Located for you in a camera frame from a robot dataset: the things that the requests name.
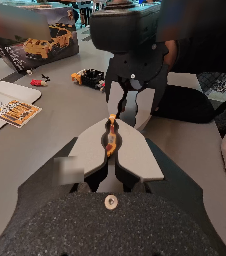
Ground lego set box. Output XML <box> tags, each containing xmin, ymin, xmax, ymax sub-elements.
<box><xmin>0</xmin><ymin>2</ymin><xmax>80</xmax><ymax>74</ymax></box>

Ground person's right hand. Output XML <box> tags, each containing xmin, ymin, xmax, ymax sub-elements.
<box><xmin>164</xmin><ymin>40</ymin><xmax>179</xmax><ymax>72</ymax></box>

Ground black lego car chassis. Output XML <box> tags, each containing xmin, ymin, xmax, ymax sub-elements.
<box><xmin>71</xmin><ymin>69</ymin><xmax>106</xmax><ymax>92</ymax></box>

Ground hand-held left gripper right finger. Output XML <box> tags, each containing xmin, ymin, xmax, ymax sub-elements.
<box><xmin>115</xmin><ymin>119</ymin><xmax>164</xmax><ymax>191</ymax></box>

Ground orange lego sticker sheet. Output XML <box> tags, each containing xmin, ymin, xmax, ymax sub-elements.
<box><xmin>0</xmin><ymin>100</ymin><xmax>43</xmax><ymax>128</ymax></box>

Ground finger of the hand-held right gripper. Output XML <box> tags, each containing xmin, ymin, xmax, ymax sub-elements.
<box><xmin>134</xmin><ymin>88</ymin><xmax>156</xmax><ymax>131</ymax></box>
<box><xmin>107</xmin><ymin>80</ymin><xmax>127</xmax><ymax>120</ymax></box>

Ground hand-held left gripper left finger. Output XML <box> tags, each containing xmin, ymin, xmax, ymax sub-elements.
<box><xmin>68</xmin><ymin>118</ymin><xmax>110</xmax><ymax>192</ymax></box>

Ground orange lego wheel arch assembly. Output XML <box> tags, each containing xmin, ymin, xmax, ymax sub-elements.
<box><xmin>106</xmin><ymin>114</ymin><xmax>118</xmax><ymax>157</ymax></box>

